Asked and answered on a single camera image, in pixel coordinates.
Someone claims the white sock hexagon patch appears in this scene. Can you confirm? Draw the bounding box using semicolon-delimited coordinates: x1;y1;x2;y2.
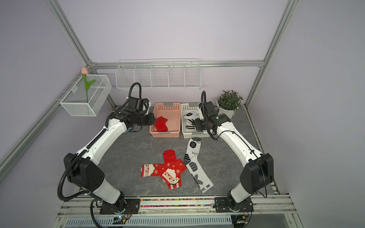
183;111;200;121

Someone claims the white black striped sock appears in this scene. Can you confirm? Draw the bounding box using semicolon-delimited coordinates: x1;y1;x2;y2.
184;119;196;132

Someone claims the red fuzzy sock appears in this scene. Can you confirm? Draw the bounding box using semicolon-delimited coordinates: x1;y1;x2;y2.
155;116;168;132

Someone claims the red santa sock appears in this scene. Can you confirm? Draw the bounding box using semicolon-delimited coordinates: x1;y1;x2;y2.
141;163;170;177
161;159;186;190

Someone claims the white sock grey bird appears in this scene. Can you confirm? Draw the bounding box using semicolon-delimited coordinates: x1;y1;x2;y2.
186;161;214;193

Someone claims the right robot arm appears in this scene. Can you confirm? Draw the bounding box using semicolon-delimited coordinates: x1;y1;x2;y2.
196;91;274;211

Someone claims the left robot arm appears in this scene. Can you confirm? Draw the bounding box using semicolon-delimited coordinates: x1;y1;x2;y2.
57;82;156;214

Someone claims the white plastic basket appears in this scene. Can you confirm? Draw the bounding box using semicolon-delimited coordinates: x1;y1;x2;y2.
181;103;209;139

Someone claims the pink plastic basket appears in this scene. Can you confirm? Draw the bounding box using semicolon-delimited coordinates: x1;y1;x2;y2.
149;103;181;138

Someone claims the potted green plant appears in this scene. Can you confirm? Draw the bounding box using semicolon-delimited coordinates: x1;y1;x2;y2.
217;90;243;119

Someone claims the red penguin sock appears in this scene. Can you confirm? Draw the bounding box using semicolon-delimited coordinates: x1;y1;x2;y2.
163;149;177;163

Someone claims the artificial pink tulip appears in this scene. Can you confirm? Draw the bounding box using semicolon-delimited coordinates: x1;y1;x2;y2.
81;67;96;103

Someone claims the white wire wall shelf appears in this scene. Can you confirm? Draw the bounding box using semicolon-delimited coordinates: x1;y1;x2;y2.
116;59;202;89

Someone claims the white mesh wall box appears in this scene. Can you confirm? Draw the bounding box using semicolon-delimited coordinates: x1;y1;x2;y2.
60;75;112;117

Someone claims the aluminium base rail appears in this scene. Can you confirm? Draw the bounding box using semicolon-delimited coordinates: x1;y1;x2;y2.
56;195;297;219

